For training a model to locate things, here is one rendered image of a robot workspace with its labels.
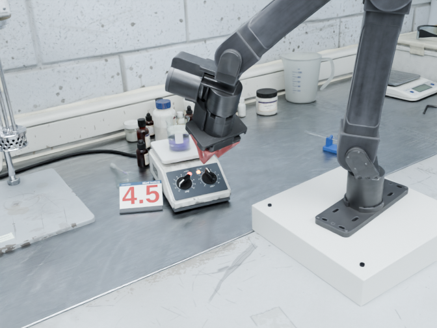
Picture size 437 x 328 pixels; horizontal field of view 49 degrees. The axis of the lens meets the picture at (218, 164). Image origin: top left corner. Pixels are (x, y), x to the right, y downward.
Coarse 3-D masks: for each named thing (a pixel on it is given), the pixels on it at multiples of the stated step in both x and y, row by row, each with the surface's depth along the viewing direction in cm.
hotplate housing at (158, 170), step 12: (156, 156) 108; (156, 168) 106; (168, 168) 102; (180, 168) 102; (168, 192) 98; (216, 192) 100; (228, 192) 101; (180, 204) 97; (192, 204) 98; (204, 204) 100
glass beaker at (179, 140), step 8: (168, 120) 102; (176, 120) 101; (184, 120) 106; (168, 128) 103; (176, 128) 102; (184, 128) 102; (168, 136) 104; (176, 136) 102; (184, 136) 103; (168, 144) 105; (176, 144) 103; (184, 144) 104; (176, 152) 104; (184, 152) 104
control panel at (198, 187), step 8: (192, 168) 102; (200, 168) 103; (208, 168) 103; (216, 168) 103; (168, 176) 100; (176, 176) 101; (192, 176) 101; (200, 176) 101; (176, 184) 99; (192, 184) 100; (200, 184) 100; (208, 184) 101; (216, 184) 101; (224, 184) 101; (176, 192) 98; (184, 192) 98; (192, 192) 99; (200, 192) 99; (208, 192) 99
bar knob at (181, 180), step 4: (184, 176) 99; (188, 176) 99; (180, 180) 98; (184, 180) 98; (188, 180) 99; (180, 184) 98; (184, 184) 99; (188, 184) 99; (180, 188) 99; (184, 188) 99; (188, 188) 99
